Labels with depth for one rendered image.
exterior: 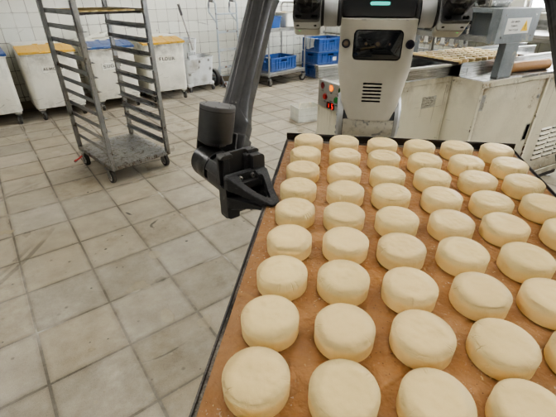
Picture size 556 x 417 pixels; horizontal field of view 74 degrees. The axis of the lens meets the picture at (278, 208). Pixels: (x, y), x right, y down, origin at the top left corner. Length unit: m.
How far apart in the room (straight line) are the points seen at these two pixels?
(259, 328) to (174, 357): 1.32
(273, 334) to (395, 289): 0.12
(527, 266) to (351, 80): 0.95
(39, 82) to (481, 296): 4.78
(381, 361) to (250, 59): 0.56
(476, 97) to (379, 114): 1.12
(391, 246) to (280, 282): 0.13
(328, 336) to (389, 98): 1.06
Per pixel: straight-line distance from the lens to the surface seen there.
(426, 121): 2.38
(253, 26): 0.75
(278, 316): 0.33
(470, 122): 2.39
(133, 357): 1.68
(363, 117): 1.31
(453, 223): 0.47
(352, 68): 1.27
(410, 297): 0.36
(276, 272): 0.36
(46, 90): 4.94
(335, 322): 0.32
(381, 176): 0.55
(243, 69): 0.71
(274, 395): 0.28
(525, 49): 3.56
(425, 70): 2.27
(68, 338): 1.85
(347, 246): 0.40
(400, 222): 0.45
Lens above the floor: 1.25
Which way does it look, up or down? 30 degrees down
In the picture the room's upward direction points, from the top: straight up
